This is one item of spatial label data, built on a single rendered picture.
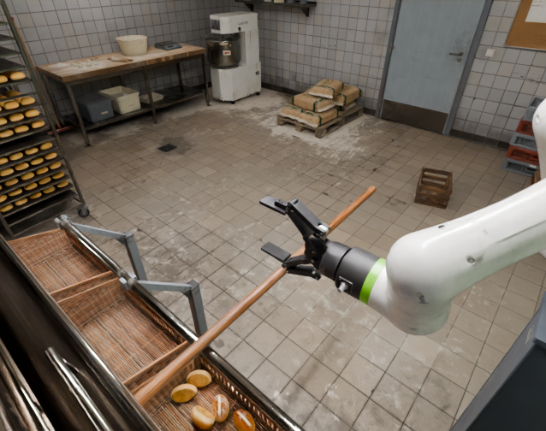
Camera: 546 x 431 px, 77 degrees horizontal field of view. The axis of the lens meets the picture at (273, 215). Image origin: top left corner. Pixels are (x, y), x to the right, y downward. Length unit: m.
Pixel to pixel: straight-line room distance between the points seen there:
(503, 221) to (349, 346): 1.91
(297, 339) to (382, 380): 0.55
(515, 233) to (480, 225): 0.04
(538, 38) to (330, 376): 4.27
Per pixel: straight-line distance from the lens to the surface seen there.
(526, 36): 5.17
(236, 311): 0.98
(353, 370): 2.31
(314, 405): 2.18
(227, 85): 6.15
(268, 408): 0.88
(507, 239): 0.56
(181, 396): 1.53
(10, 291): 0.94
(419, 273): 0.50
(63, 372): 0.67
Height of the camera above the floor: 1.98
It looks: 37 degrees down
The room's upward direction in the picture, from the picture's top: straight up
